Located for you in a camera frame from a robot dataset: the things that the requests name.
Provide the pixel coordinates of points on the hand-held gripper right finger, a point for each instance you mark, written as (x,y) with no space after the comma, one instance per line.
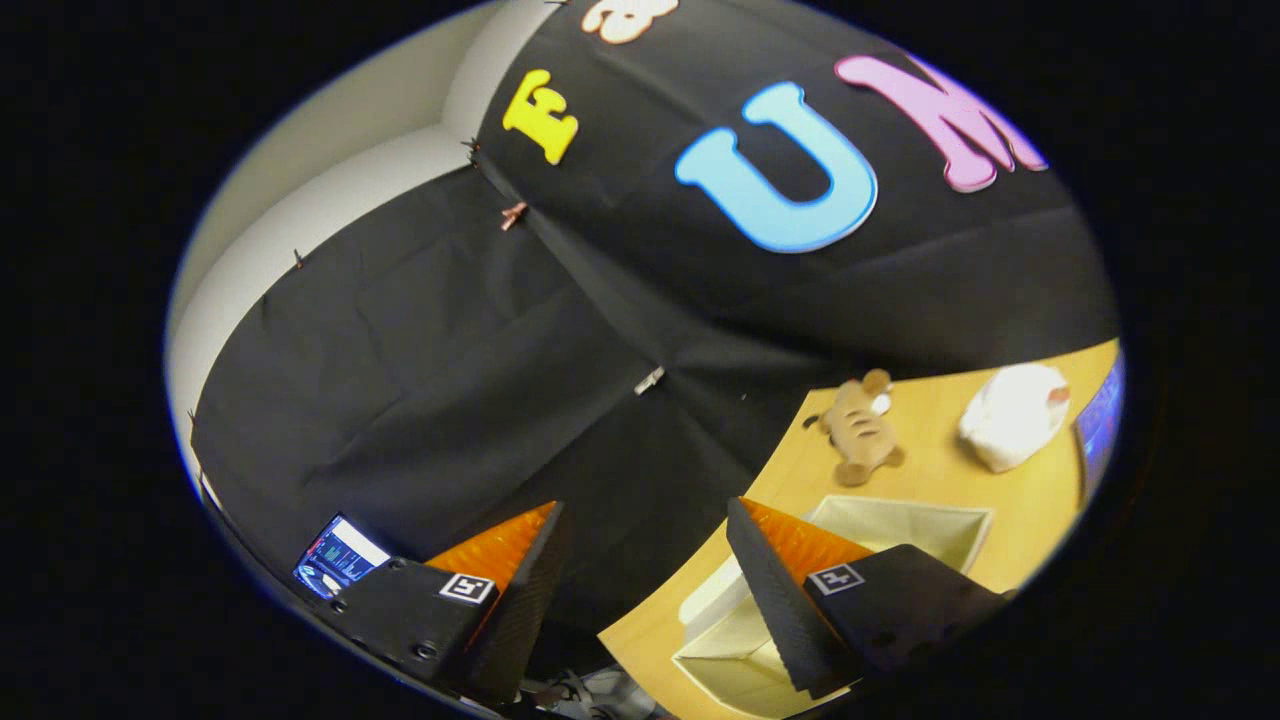
(780,610)

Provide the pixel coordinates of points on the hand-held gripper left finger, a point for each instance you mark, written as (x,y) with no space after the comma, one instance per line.
(525,610)

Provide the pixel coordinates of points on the beige grey fabric storage box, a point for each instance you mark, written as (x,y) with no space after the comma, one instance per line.
(930,530)

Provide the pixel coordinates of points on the lit computer screen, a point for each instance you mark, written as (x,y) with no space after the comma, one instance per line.
(340,555)

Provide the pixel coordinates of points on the brown plush toy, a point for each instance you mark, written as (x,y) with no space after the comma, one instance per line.
(860,430)

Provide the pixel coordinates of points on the silver clip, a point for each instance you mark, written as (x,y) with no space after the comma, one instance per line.
(649,380)

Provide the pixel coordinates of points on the blue book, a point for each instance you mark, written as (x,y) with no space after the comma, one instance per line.
(1100,420)

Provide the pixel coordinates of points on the copper clip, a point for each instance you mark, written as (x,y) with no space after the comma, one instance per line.
(513,216)

